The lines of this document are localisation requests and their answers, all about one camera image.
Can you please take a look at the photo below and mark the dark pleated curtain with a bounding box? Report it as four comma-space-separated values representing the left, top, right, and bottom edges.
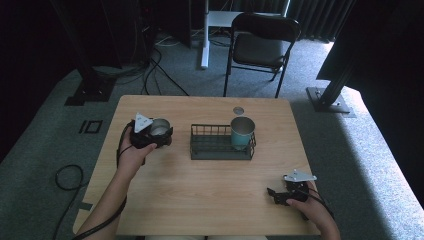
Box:
285, 0, 355, 44

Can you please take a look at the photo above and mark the person's right hand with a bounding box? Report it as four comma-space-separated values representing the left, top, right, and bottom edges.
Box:
285, 181, 331, 229

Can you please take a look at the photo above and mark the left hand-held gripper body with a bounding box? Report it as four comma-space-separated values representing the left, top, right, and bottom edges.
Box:
128, 112, 168, 150

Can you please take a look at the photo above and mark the silver metal cup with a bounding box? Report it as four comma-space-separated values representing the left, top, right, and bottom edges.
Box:
149, 117, 172, 138

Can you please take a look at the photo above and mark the black floor cable bundle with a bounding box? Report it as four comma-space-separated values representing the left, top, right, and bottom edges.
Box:
93, 29, 190, 97

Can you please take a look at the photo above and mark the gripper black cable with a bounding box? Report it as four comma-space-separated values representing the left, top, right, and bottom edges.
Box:
299, 186, 335, 221
52, 120, 135, 240

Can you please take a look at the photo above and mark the black metal stand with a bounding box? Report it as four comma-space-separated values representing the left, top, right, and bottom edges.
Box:
49, 0, 116, 107
305, 63, 357, 119

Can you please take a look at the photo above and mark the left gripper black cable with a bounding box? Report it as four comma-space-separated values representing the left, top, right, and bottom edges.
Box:
52, 120, 135, 240

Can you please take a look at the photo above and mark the teal metal cup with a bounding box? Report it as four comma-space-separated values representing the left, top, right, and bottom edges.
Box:
230, 115, 257, 151

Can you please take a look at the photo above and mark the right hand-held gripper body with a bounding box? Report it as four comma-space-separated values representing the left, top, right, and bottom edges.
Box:
282, 168, 318, 203

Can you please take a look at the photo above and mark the black folding chair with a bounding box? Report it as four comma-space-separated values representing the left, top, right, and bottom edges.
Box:
222, 12, 302, 99

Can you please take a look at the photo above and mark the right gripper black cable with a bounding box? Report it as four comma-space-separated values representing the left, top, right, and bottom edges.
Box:
299, 186, 335, 221

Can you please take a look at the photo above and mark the black wire basket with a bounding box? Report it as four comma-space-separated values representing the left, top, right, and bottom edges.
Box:
189, 123, 257, 161

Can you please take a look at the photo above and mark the person's left hand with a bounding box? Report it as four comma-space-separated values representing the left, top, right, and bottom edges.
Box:
116, 134, 158, 179

